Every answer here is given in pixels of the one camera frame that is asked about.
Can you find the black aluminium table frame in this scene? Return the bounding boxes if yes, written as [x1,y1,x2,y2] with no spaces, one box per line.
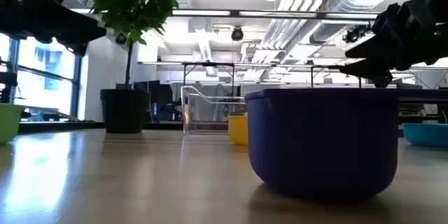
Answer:
[17,120,230,136]

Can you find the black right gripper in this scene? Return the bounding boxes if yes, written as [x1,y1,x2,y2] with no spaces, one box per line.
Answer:
[337,0,448,88]

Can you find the dark background monitors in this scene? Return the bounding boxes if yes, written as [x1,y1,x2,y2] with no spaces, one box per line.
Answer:
[132,79,175,123]

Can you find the long linear ceiling light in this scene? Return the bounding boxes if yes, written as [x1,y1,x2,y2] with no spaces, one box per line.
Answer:
[171,8,381,21]

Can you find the purple measuring cup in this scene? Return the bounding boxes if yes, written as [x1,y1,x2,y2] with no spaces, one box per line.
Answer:
[244,87,448,200]

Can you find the yellow measuring cup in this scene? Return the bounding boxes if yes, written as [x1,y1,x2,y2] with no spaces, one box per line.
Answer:
[227,115,249,146]

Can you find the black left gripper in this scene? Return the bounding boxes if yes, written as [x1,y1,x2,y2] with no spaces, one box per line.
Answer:
[0,0,108,57]

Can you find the black-legged background table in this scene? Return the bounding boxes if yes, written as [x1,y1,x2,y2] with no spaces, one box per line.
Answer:
[183,61,236,95]
[309,64,363,88]

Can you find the green measuring cup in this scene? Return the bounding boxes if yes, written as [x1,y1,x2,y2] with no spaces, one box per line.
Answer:
[0,103,78,145]

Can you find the teal measuring cup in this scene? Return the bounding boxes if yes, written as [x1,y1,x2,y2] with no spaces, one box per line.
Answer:
[402,122,448,148]

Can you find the green plant in black pot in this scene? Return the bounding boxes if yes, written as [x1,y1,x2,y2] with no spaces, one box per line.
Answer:
[75,0,179,134]

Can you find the clear plastic basket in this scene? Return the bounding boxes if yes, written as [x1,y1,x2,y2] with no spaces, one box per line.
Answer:
[180,85,248,136]

